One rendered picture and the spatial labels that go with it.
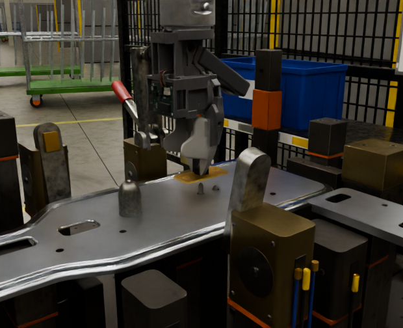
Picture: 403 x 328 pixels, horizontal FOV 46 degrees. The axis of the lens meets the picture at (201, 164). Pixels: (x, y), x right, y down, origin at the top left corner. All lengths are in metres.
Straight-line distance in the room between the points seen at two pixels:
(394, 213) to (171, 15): 0.41
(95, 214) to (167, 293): 0.22
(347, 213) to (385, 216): 0.05
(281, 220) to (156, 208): 0.22
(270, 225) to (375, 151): 0.32
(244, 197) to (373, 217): 0.22
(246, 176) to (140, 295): 0.17
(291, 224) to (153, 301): 0.17
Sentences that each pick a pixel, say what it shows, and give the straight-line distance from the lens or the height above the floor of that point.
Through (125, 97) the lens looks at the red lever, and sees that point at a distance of 0.89.
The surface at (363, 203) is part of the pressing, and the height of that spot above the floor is 1.00.
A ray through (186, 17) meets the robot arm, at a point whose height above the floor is 1.26.
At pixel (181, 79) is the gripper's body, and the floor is 1.19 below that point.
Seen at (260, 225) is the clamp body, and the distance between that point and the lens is 0.53.
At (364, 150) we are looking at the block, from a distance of 0.81.
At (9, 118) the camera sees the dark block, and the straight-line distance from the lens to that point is 0.77.
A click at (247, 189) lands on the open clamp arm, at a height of 1.07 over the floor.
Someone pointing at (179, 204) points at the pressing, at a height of 1.00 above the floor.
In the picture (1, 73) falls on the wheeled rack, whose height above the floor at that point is 0.27.
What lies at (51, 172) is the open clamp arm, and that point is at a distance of 0.77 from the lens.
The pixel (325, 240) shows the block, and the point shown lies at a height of 0.98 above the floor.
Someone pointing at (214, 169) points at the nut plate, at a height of 1.03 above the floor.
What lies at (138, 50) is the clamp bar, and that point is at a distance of 0.82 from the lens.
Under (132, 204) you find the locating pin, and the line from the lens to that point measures 0.66.
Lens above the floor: 1.26
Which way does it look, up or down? 17 degrees down
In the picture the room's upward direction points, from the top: straight up
